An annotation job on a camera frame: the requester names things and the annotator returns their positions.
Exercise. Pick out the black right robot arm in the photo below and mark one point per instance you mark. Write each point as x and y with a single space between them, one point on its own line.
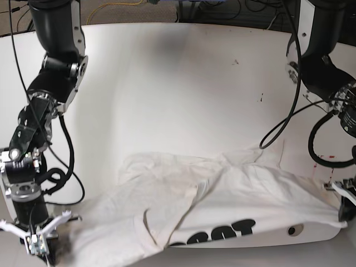
26 179

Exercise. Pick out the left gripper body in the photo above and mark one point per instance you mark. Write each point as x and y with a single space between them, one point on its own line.
345 188

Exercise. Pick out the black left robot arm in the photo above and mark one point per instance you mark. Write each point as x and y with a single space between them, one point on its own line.
316 28

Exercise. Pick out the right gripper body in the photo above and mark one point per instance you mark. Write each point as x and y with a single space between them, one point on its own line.
38 221

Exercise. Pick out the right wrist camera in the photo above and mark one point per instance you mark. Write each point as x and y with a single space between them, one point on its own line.
36 244

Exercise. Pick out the right table grommet hole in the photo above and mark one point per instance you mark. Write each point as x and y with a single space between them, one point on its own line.
295 230

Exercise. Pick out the white t-shirt with print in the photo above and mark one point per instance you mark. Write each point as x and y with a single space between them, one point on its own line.
164 199

